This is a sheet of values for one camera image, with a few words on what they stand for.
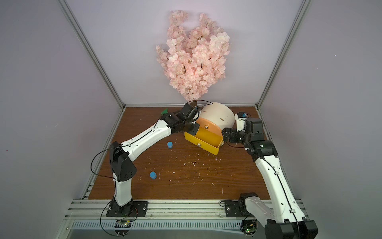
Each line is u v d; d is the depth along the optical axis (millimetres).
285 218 366
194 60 619
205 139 820
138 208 727
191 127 726
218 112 864
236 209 727
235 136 644
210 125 800
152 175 825
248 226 698
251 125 539
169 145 944
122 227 717
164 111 1121
